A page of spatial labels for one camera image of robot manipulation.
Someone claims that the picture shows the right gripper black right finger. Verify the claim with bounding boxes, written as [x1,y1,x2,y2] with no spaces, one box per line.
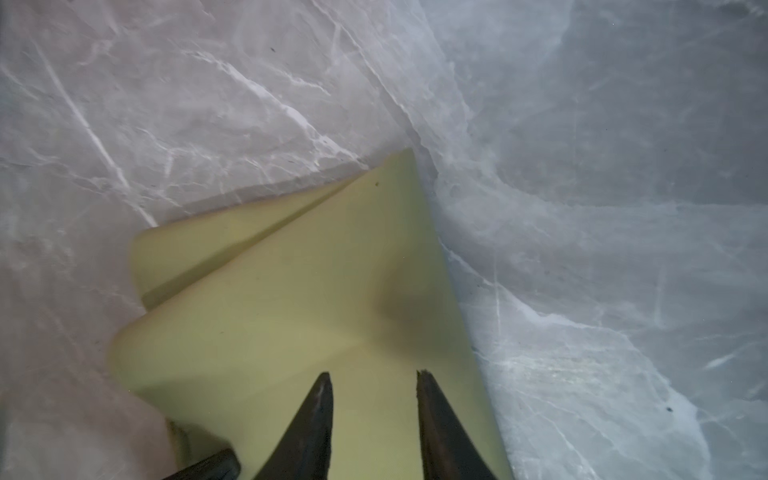
[416,370,497,480]

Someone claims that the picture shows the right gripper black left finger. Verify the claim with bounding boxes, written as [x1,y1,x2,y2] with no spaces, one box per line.
[255,372,334,480]

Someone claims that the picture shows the olive green skirt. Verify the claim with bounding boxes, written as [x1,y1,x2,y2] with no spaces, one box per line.
[108,150,512,479]

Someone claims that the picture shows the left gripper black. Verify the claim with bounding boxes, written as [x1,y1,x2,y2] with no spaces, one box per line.
[163,449,241,480]

